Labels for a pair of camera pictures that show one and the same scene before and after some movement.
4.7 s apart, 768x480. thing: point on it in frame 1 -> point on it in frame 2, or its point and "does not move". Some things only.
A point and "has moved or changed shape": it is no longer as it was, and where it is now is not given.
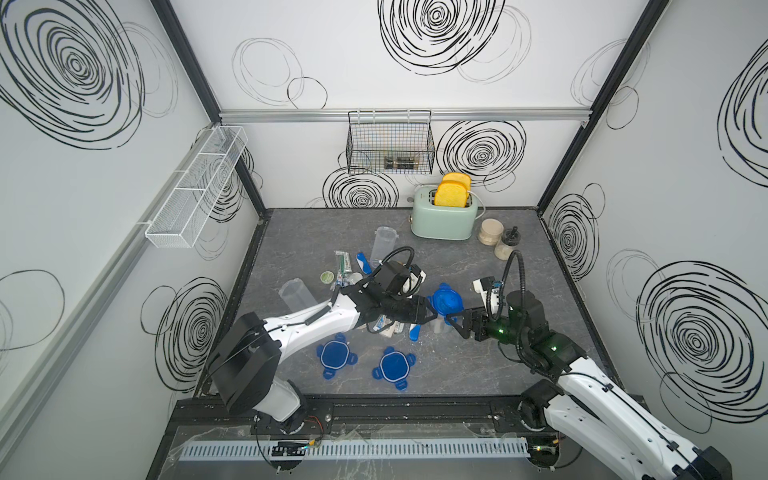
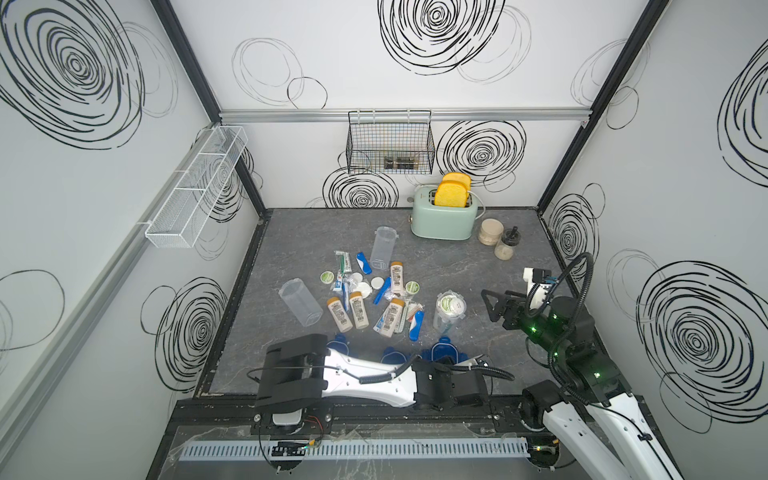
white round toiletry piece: (355, 278) has moved or changed shape
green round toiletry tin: (327, 277) does not move
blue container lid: (447, 300) -> (444, 348)
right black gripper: (478, 316) -> (517, 305)
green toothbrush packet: (344, 259) does not move
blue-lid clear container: (296, 295) does not move
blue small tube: (414, 332) does not move
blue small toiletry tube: (364, 263) does not move
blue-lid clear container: (384, 244) does not move
